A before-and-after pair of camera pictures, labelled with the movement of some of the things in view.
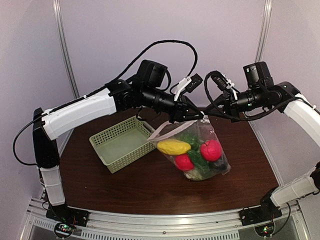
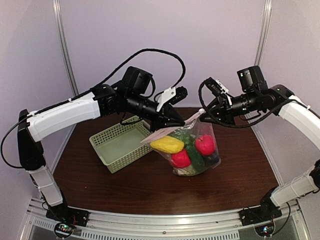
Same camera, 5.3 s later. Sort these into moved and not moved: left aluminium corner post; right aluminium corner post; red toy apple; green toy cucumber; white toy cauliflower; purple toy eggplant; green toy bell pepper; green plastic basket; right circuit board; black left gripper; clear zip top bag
Moved: green toy bell pepper; white toy cauliflower; red toy apple; clear zip top bag; purple toy eggplant; black left gripper; green toy cucumber
Not moved: green plastic basket; right circuit board; right aluminium corner post; left aluminium corner post
